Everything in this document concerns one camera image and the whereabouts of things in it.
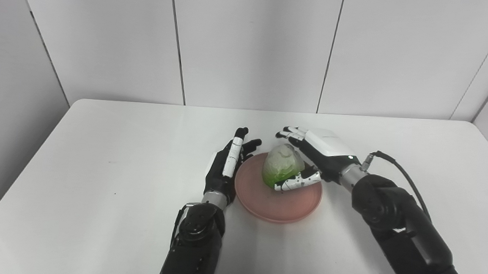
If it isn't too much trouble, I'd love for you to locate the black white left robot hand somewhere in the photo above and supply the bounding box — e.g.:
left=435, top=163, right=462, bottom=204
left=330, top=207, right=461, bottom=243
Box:
left=203, top=125, right=263, bottom=206

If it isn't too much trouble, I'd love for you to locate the pink round plate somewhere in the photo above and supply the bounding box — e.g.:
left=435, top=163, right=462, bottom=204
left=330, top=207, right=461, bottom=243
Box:
left=232, top=149, right=326, bottom=226

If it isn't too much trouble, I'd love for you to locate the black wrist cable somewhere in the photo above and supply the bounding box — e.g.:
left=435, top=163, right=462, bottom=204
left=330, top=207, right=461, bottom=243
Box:
left=357, top=149, right=436, bottom=222
left=170, top=202, right=195, bottom=249

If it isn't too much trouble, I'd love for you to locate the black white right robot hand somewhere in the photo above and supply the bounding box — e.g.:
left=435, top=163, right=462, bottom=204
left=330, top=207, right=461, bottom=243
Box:
left=272, top=125, right=364, bottom=197

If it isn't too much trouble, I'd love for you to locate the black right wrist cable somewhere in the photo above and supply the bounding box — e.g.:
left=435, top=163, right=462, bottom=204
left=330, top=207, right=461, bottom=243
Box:
left=357, top=149, right=436, bottom=222

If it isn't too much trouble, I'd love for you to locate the green white toy cabbage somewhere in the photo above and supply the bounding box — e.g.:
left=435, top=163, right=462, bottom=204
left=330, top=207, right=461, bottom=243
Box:
left=260, top=142, right=307, bottom=191

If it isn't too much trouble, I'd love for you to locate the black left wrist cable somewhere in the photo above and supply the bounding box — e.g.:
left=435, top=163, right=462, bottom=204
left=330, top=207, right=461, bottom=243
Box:
left=170, top=202, right=195, bottom=249

